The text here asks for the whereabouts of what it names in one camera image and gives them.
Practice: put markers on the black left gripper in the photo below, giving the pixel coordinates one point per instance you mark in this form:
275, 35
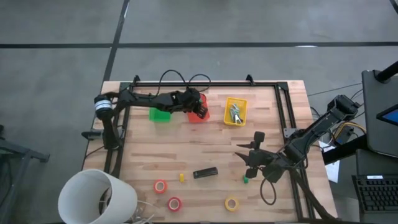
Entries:
191, 99

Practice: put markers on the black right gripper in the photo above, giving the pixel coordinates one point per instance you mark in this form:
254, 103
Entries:
259, 158

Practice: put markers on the green staple remover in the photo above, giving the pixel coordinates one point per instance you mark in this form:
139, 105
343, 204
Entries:
245, 180

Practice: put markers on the yellow tape roll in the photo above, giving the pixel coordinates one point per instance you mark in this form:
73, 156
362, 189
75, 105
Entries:
226, 204

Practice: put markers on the orange tape roll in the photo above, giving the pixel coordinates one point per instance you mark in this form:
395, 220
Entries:
154, 186

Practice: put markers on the red tape roll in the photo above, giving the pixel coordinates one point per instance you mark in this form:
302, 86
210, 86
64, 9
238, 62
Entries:
168, 204

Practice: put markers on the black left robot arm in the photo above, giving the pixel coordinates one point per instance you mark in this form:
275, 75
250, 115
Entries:
149, 99

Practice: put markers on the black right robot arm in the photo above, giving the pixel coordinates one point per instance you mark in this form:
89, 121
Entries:
311, 137

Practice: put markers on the black stapler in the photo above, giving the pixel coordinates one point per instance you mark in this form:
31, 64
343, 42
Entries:
205, 172

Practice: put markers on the yellow staple remover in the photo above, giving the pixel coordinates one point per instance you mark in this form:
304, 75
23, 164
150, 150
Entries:
182, 177

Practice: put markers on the red plastic basket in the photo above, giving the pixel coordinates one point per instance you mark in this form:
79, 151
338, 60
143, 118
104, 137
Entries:
192, 118

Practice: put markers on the yellow plastic basket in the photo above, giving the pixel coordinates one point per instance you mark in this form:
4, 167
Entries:
228, 109

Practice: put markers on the green plastic basket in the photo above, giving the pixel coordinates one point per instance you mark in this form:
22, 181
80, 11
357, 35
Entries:
160, 116

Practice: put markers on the white cylindrical lampshade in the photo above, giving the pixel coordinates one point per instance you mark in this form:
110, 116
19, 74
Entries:
124, 199

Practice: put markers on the black keyboard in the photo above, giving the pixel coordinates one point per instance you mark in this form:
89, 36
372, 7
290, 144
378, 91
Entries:
377, 194

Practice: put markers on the black tablet blue screen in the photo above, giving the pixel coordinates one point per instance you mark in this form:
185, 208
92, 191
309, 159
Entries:
390, 116

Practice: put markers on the black pole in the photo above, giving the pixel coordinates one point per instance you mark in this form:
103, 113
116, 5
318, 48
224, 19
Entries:
388, 73

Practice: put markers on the grey metal stand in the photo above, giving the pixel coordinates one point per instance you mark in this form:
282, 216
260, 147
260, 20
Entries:
18, 152

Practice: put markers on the black aluminium table frame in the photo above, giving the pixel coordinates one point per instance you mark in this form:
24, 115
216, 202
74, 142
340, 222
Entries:
217, 84

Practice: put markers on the silver corner bracket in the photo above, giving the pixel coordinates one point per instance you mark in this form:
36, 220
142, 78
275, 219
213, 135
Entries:
290, 132

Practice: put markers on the black table edge mount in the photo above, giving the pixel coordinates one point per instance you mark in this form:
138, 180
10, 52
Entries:
91, 135

